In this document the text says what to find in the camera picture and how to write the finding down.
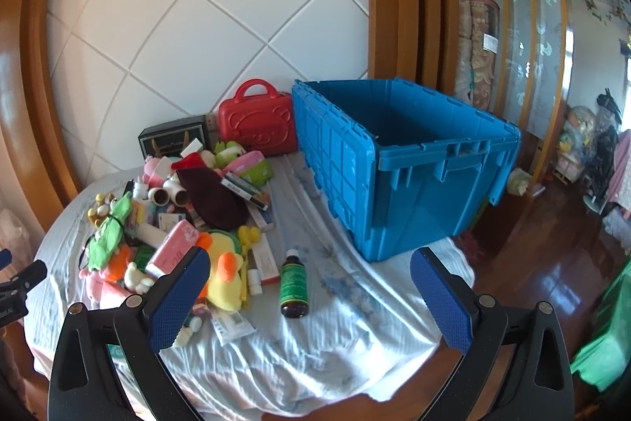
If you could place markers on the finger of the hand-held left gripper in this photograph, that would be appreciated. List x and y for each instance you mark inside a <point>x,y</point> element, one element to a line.
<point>5,259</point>
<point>27,277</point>

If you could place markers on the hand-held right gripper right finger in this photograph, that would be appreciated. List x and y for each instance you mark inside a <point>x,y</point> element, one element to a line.
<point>443,307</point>

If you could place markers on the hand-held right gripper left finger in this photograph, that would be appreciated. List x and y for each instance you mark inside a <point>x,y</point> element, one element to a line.
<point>180,302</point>

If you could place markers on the yellow duck plush green hood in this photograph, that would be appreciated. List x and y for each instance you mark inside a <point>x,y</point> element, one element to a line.
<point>222,263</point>

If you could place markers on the small white pill bottle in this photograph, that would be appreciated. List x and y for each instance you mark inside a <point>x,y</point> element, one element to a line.
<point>254,284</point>

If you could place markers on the white red medicine box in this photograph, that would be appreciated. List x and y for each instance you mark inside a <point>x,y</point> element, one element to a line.
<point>263,260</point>

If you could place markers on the brown bottle green label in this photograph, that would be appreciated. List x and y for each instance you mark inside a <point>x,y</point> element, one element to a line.
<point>294,288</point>

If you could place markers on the blue plastic crate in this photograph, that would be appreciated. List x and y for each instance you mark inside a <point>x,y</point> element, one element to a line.
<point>409,194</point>

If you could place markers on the small white plush toy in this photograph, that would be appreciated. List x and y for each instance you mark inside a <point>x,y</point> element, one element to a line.
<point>138,278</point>

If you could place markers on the white printed sachet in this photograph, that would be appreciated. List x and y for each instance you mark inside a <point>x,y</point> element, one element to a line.
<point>231,325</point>

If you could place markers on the pink tissue pack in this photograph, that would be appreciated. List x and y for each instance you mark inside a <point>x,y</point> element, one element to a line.
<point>172,246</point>

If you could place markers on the green frog plush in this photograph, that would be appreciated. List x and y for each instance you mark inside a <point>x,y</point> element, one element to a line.
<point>111,233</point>

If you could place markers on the small yellow toy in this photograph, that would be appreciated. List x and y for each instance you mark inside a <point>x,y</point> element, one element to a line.
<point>249,234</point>

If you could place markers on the small yellow white figurines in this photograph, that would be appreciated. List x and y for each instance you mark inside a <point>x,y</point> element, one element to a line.
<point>101,209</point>

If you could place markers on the dark brown pouch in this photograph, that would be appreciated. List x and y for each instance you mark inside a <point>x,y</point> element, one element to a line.
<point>212,199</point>

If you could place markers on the white tube-shaped toy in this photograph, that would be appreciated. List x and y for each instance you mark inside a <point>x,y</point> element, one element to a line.
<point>172,194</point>

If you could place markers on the dark striped narrow box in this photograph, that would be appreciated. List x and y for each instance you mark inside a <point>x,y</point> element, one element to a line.
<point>244,190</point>

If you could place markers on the pink plush toy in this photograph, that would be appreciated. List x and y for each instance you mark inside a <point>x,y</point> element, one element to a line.
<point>157,172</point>

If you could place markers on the light blue printed tablecloth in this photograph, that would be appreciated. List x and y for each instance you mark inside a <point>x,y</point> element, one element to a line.
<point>315,352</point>

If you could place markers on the red plush toy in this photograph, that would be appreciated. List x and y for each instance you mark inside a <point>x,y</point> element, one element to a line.
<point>190,162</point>

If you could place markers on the pale stuffed toy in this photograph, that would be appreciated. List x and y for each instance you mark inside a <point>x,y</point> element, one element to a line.
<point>520,183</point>

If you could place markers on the small white box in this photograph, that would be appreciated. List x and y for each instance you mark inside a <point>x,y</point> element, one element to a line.
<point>191,148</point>

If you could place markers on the pink green wipes pack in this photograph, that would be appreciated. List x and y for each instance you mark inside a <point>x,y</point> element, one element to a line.
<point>254,167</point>

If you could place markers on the green apple plush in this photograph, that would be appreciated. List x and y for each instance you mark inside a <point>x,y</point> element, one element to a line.
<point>229,154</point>

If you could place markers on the black gift box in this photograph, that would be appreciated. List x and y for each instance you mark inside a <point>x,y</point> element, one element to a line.
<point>167,137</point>

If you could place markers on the green cloth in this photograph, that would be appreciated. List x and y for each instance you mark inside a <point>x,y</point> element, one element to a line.
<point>606,342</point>

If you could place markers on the red bear carry case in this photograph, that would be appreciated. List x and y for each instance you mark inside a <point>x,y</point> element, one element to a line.
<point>256,125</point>

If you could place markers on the pile of bags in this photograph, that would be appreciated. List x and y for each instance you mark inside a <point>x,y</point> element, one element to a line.
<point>591,145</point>

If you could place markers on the rolled patterned carpet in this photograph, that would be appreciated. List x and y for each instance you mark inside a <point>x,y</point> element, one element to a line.
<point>480,56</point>

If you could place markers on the wooden lattice glass screen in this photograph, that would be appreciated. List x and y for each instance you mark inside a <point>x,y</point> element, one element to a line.
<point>522,31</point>

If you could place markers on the wooden wall arch frame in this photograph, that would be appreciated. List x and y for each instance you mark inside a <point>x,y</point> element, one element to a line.
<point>409,6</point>

